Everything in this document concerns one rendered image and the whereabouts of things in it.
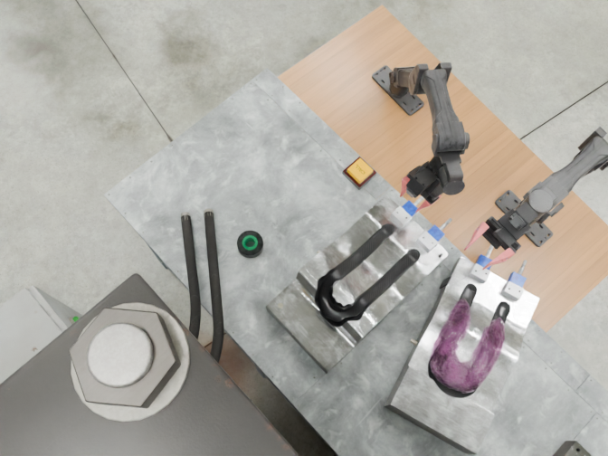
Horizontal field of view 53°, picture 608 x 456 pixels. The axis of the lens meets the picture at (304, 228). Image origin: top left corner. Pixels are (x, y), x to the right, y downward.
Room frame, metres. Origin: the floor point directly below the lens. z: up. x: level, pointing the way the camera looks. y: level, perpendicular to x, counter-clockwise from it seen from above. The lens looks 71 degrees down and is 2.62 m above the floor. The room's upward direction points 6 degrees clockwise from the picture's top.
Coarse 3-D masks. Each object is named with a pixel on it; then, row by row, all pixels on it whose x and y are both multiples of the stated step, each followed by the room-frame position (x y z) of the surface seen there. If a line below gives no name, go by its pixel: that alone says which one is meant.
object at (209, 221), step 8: (208, 208) 0.65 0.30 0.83; (208, 216) 0.62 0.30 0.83; (208, 224) 0.59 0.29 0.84; (208, 232) 0.56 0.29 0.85; (208, 240) 0.54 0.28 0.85; (208, 248) 0.51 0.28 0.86; (216, 248) 0.52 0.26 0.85; (208, 256) 0.48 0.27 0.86; (216, 256) 0.49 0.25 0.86; (208, 264) 0.46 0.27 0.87; (216, 264) 0.46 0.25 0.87; (216, 272) 0.43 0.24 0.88; (216, 280) 0.41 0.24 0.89; (216, 288) 0.38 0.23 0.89; (216, 296) 0.36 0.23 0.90; (216, 304) 0.33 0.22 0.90; (216, 312) 0.31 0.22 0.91
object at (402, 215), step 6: (420, 198) 0.73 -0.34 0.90; (408, 204) 0.70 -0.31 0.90; (414, 204) 0.70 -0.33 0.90; (396, 210) 0.67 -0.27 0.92; (402, 210) 0.67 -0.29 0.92; (408, 210) 0.68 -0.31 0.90; (414, 210) 0.68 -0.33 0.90; (390, 216) 0.66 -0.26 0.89; (396, 216) 0.65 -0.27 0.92; (402, 216) 0.65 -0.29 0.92; (408, 216) 0.65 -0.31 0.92; (396, 222) 0.64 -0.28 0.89; (402, 222) 0.64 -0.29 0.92; (408, 222) 0.65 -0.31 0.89
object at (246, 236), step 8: (248, 232) 0.58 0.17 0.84; (256, 232) 0.58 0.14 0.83; (240, 240) 0.55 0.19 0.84; (248, 240) 0.56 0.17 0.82; (256, 240) 0.56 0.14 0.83; (240, 248) 0.53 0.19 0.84; (248, 248) 0.53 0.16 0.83; (256, 248) 0.53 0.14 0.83; (248, 256) 0.51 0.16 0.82; (256, 256) 0.51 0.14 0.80
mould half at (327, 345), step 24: (384, 216) 0.66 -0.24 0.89; (336, 240) 0.57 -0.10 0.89; (360, 240) 0.58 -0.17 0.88; (408, 240) 0.59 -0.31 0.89; (312, 264) 0.47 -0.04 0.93; (336, 264) 0.48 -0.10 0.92; (360, 264) 0.50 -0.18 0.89; (384, 264) 0.51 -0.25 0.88; (432, 264) 0.52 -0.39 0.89; (288, 288) 0.41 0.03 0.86; (312, 288) 0.41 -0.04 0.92; (336, 288) 0.41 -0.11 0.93; (360, 288) 0.42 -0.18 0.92; (408, 288) 0.44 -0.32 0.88; (288, 312) 0.34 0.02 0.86; (312, 312) 0.35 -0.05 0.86; (384, 312) 0.36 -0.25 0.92; (312, 336) 0.28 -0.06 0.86; (336, 336) 0.29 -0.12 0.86; (360, 336) 0.28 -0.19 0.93; (336, 360) 0.22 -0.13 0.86
